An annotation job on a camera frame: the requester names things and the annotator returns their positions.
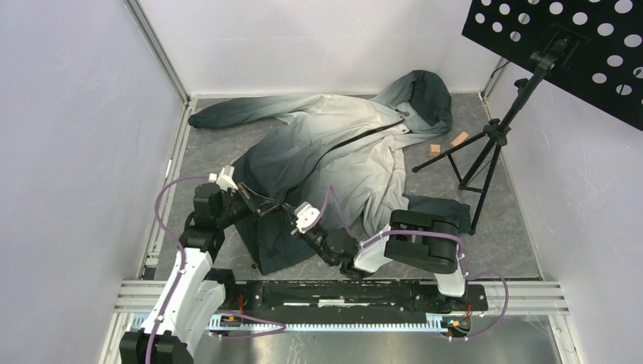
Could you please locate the white cable duct strip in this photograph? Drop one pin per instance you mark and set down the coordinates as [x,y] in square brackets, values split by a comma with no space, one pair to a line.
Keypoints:
[218,322]

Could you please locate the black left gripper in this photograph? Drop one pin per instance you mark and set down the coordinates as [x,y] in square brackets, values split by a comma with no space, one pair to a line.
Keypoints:
[258,204]

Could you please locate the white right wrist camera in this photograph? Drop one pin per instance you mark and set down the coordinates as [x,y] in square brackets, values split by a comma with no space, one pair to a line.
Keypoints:
[306,217]

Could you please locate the black perforated panel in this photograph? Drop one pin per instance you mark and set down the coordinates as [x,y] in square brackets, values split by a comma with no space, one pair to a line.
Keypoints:
[596,47]

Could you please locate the black tripod stand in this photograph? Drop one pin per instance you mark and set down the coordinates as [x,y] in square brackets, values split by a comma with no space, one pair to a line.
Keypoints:
[496,130]

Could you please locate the aluminium frame rail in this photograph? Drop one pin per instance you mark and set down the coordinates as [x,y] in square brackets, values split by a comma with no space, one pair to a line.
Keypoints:
[525,297]

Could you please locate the grey gradient hooded jacket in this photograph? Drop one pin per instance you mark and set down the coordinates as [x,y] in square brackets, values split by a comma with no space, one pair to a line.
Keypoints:
[343,154]

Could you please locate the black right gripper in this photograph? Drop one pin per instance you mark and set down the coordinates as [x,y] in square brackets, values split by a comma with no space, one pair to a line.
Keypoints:
[293,215]

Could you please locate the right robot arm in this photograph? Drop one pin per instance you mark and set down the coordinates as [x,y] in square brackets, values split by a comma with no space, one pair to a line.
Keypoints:
[425,241]

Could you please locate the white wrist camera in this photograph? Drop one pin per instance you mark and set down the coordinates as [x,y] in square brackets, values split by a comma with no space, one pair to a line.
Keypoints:
[224,178]
[306,217]

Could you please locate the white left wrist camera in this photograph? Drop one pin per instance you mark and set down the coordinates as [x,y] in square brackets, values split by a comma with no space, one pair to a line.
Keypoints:
[224,178]

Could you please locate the long wooden block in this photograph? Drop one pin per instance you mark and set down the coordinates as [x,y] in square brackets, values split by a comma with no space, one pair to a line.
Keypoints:
[459,139]

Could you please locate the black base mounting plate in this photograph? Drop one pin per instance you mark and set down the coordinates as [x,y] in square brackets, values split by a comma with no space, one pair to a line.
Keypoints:
[349,302]

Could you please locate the small wooden block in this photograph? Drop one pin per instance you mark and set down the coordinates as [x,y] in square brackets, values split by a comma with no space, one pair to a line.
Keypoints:
[434,150]

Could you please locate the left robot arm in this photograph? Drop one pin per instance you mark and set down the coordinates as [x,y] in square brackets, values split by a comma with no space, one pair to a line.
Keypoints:
[195,290]

